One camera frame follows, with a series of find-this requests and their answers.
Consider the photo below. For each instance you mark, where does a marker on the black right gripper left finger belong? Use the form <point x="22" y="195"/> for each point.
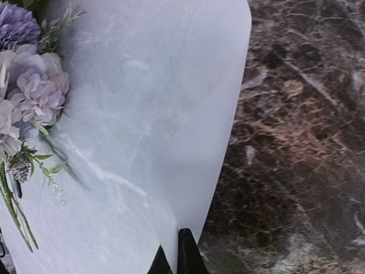
<point x="159" y="264"/>

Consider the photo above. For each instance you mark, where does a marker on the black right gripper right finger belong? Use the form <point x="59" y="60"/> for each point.
<point x="189" y="258"/>

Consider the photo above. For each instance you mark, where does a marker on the translucent white wrapping paper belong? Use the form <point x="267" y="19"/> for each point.
<point x="154" y="87"/>

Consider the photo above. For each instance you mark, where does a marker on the lilac hydrangea fake bunch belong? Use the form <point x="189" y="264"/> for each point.
<point x="33" y="92"/>

